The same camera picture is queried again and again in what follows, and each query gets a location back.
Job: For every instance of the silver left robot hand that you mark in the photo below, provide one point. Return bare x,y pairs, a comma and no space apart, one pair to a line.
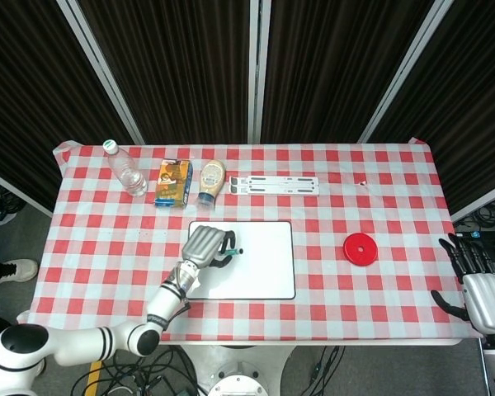
202,245

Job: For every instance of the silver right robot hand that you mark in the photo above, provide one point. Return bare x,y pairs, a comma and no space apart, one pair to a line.
488,301

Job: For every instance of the green white marker pen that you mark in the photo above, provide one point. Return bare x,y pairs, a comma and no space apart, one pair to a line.
236,251

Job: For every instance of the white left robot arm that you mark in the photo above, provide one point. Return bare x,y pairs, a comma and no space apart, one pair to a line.
107,338

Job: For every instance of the white drawing board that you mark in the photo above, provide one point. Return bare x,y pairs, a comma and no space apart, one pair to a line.
264,264

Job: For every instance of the beige squeeze sauce bottle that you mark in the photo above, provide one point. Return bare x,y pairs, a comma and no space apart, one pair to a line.
211,177

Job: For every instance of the orange blue carton box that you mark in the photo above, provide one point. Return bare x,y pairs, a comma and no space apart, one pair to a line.
173,181

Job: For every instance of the red white checkered tablecloth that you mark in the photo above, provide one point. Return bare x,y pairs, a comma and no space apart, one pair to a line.
107,268

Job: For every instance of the white folding stand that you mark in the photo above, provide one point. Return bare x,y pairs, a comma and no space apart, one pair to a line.
280,185

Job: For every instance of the clear plastic water bottle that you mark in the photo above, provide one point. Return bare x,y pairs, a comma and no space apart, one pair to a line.
128,173
24,82

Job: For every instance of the red plastic disc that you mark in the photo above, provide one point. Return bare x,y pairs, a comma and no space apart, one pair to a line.
359,248

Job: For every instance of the white sneaker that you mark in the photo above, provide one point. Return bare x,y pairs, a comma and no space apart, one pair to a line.
22,270

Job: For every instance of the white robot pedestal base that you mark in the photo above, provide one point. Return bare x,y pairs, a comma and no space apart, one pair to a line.
237,371

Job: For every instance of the dark partition panel white frame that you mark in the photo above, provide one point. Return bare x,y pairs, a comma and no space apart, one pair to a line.
478,103
334,62
169,62

